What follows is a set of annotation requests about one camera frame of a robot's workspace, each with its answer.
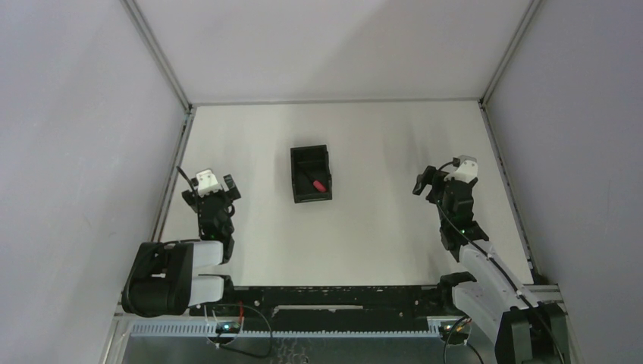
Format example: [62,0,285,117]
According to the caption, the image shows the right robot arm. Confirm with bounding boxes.
[412,156,572,363]

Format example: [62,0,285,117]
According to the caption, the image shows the left green circuit board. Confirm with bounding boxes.
[216,322,241,335]

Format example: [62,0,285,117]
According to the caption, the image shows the right green circuit board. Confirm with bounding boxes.
[439,323,471,346]

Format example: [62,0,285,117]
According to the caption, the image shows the right black base cable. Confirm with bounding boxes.
[443,317,486,364]

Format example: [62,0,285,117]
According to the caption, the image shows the aluminium frame profile right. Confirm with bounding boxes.
[525,284,567,312]

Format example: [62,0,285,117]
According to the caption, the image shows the red handled screwdriver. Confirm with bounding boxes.
[300,168,328,193]

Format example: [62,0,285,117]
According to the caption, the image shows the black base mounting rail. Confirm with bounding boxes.
[222,285,464,316]

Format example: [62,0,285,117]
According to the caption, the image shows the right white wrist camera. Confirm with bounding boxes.
[444,155,478,184]

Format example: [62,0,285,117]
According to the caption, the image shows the left black loop cable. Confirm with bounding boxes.
[213,303,274,360]

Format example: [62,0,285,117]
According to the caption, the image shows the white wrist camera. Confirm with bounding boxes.
[444,155,478,184]
[195,168,223,197]

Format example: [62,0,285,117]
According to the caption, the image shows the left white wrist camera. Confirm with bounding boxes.
[195,168,223,197]

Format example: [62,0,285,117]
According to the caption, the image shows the black plastic bin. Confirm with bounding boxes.
[290,144,332,203]

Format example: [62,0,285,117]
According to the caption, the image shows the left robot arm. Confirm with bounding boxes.
[121,169,240,318]

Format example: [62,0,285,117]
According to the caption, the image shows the white slotted cable duct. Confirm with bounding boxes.
[129,321,443,338]

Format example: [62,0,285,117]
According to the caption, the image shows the green circuit board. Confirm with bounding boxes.
[216,322,241,335]
[439,323,471,346]

